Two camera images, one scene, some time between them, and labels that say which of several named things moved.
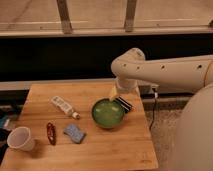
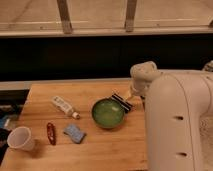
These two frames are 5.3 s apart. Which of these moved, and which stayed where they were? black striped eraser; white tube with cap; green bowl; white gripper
Moved: white gripper
Stayed: white tube with cap; black striped eraser; green bowl
